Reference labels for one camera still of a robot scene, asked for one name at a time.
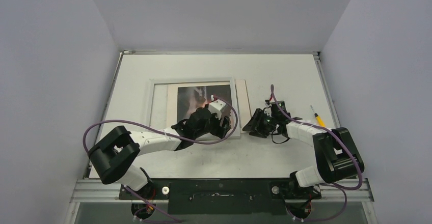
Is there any sunset photo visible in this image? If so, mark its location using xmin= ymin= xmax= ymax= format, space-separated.
xmin=176 ymin=84 xmax=232 ymax=122

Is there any white picture frame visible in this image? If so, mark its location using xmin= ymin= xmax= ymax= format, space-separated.
xmin=144 ymin=77 xmax=242 ymax=138

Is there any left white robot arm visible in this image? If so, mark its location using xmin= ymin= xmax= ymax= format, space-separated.
xmin=83 ymin=107 xmax=232 ymax=199

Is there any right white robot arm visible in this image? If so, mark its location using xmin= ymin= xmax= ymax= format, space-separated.
xmin=242 ymin=100 xmax=364 ymax=198

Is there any cream mat board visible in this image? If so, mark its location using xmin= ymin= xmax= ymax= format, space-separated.
xmin=166 ymin=80 xmax=251 ymax=126

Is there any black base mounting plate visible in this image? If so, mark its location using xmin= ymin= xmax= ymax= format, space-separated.
xmin=119 ymin=178 xmax=321 ymax=215

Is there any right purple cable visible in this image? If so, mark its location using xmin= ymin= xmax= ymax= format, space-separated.
xmin=269 ymin=84 xmax=364 ymax=191

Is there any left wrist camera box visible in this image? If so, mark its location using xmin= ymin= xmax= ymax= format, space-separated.
xmin=208 ymin=95 xmax=227 ymax=120

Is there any yellow handled screwdriver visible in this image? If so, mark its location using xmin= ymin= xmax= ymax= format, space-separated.
xmin=310 ymin=105 xmax=326 ymax=127

